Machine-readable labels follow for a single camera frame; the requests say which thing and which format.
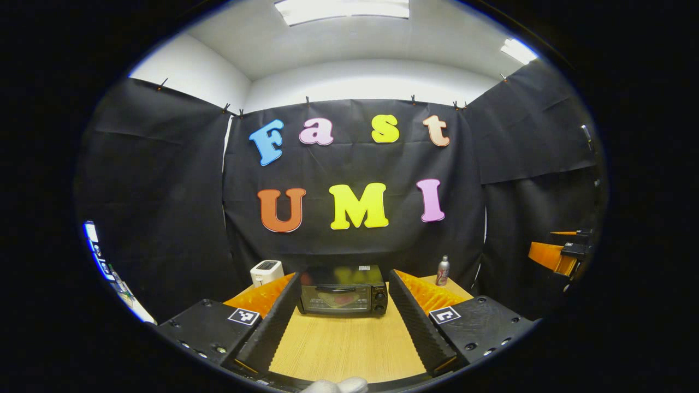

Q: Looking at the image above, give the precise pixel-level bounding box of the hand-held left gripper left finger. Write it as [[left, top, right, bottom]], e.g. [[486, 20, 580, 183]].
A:
[[157, 271, 303, 377]]

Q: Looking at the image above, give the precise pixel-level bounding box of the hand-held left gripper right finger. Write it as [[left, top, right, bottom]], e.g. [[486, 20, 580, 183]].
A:
[[388, 269, 536, 377]]

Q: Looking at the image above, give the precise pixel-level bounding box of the pale green square plate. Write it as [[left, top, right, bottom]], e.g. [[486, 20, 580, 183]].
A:
[[317, 291, 358, 309]]

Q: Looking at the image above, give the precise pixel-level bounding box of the black electric oven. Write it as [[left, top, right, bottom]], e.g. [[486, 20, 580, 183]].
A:
[[298, 265, 389, 317]]

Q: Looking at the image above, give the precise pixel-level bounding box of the white toaster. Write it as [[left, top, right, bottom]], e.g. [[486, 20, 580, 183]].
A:
[[250, 260, 285, 288]]

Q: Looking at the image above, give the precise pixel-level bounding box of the white side table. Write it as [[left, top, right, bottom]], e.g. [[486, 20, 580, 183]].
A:
[[83, 221, 158, 326]]

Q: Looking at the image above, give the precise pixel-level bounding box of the ceiling light panel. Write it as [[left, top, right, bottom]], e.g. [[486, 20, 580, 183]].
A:
[[274, 0, 410, 26], [500, 38, 538, 65]]

